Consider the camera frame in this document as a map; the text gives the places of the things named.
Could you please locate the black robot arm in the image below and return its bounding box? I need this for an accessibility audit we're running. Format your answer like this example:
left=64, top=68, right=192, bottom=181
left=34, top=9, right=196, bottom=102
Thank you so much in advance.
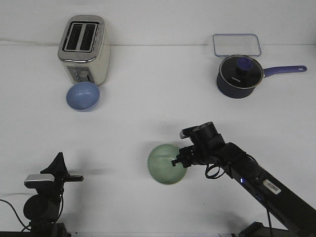
left=23, top=152, right=83, bottom=237
left=172, top=121, right=316, bottom=237

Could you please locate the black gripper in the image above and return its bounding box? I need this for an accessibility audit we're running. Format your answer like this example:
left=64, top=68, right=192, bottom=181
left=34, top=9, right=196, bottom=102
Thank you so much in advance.
left=37, top=152, right=83, bottom=195
left=171, top=121, right=225, bottom=168

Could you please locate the glass pot lid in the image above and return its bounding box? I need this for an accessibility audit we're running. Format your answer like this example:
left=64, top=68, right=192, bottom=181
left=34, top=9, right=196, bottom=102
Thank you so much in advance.
left=219, top=55, right=264, bottom=89

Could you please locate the clear rectangular container lid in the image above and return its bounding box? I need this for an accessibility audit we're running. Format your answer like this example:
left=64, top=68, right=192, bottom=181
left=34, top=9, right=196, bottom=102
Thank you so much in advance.
left=212, top=34, right=262, bottom=57

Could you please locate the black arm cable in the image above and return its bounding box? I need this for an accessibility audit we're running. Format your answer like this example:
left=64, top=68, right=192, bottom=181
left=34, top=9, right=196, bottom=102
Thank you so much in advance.
left=0, top=199, right=32, bottom=233

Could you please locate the green bowl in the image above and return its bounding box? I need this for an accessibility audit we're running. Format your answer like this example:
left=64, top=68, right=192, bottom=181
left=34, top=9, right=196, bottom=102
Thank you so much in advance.
left=148, top=144, right=187, bottom=185

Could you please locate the dark blue saucepan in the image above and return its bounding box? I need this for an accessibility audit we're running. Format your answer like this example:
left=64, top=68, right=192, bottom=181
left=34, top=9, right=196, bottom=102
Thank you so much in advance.
left=216, top=65, right=307, bottom=99

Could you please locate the cream and chrome toaster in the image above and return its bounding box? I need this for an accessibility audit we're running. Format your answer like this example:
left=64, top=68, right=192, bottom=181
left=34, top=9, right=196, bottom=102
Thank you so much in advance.
left=57, top=15, right=111, bottom=85

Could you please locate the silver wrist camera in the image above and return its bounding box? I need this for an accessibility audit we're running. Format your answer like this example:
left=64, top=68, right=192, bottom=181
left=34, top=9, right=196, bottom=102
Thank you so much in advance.
left=179, top=126, right=198, bottom=139
left=24, top=174, right=55, bottom=189

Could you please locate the blue bowl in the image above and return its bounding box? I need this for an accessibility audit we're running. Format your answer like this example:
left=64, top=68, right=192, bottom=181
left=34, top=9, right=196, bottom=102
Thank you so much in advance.
left=66, top=82, right=100, bottom=112

